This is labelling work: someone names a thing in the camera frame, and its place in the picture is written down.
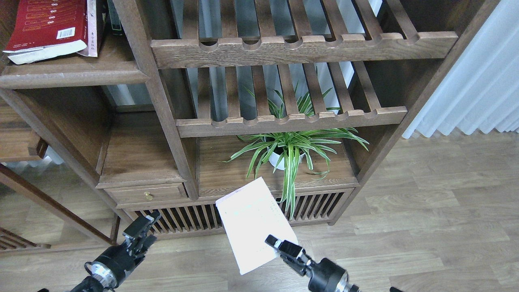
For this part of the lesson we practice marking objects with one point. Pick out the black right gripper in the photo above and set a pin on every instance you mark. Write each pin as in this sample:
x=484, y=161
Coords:
x=325, y=276

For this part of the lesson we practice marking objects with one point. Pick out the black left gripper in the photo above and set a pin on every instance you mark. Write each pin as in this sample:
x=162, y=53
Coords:
x=113, y=266

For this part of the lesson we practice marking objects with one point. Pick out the white lavender paperback book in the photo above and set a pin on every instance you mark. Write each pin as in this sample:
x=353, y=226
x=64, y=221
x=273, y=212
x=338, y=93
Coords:
x=249, y=215

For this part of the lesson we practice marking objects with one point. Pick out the red paperback book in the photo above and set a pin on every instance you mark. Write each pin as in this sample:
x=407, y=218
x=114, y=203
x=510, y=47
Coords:
x=46, y=29

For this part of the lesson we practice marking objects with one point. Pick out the dark maroon hardcover book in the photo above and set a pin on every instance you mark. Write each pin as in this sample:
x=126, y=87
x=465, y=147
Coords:
x=96, y=11

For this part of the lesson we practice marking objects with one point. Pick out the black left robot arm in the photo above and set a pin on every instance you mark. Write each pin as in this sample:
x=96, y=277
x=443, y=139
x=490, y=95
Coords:
x=114, y=265

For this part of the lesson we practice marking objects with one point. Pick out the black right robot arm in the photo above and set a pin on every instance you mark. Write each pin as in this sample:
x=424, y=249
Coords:
x=326, y=276

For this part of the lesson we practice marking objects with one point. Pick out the brass drawer knob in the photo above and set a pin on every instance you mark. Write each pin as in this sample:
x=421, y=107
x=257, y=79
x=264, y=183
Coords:
x=148, y=196

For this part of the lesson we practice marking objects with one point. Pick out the white plant pot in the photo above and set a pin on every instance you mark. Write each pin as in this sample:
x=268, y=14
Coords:
x=275, y=159

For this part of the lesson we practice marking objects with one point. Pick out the dark wooden bookshelf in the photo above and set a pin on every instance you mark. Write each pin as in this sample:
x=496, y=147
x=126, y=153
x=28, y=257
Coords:
x=160, y=108

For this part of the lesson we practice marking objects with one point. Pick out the green spine book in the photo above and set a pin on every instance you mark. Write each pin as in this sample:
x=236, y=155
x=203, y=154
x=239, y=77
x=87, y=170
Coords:
x=114, y=21

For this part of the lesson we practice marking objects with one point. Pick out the white pleated curtain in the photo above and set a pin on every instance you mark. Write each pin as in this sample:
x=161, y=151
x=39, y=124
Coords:
x=481, y=91

